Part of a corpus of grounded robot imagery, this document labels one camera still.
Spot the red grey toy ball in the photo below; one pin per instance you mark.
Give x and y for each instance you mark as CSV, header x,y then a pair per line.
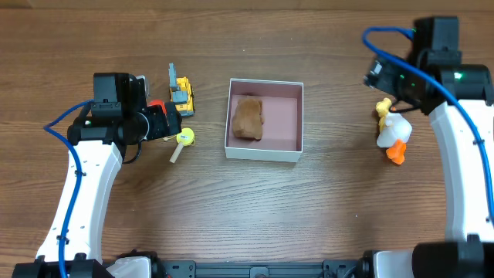
x,y
157,106

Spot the yellow wooden rattle drum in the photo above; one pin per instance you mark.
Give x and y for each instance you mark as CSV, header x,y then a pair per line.
x,y
184,139

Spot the yellow toy excavator truck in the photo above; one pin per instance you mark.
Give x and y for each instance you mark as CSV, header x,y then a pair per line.
x,y
181,93

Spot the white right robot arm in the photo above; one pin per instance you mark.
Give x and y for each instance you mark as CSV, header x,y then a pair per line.
x,y
458,100

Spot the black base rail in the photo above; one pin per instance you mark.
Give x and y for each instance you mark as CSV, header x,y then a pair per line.
x,y
329,268

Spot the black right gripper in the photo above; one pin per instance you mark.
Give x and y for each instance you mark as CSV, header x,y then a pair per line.
x,y
380,79

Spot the white plush duck toy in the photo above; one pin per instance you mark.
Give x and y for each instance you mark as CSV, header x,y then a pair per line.
x,y
394,131

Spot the white box pink interior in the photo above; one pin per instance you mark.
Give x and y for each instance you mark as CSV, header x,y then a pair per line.
x,y
282,108

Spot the brown plush bear toy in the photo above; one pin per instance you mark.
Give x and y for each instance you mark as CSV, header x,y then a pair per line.
x,y
248,119

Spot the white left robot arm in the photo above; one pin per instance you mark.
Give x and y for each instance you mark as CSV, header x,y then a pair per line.
x,y
97,133

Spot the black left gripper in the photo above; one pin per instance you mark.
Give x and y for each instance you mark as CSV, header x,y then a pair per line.
x,y
170,121

